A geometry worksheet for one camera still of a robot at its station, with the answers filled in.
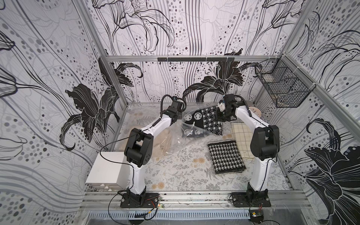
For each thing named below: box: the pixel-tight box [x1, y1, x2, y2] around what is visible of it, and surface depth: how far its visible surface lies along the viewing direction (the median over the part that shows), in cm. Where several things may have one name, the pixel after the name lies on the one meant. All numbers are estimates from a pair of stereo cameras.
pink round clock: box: [248, 106, 262, 118], surface depth 113 cm
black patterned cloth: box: [181, 105, 224, 138], surface depth 97 cm
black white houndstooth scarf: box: [207, 139, 247, 175], surface depth 86 cm
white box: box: [85, 151, 132, 190], surface depth 71 cm
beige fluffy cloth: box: [152, 127, 173, 160], surface depth 89 cm
